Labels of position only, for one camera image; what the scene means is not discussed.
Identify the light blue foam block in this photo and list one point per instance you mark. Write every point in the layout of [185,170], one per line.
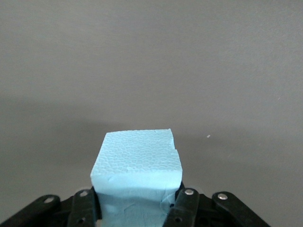
[137,160]

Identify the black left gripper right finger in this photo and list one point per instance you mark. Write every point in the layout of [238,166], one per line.
[208,212]

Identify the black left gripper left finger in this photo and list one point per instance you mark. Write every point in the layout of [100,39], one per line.
[59,212]

